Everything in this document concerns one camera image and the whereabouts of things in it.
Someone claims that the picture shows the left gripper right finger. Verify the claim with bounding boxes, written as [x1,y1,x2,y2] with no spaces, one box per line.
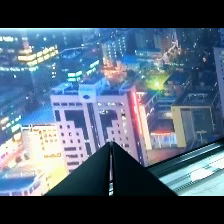
[111,141,178,197]

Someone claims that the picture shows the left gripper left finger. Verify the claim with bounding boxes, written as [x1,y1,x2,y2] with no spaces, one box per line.
[44,141,112,197]

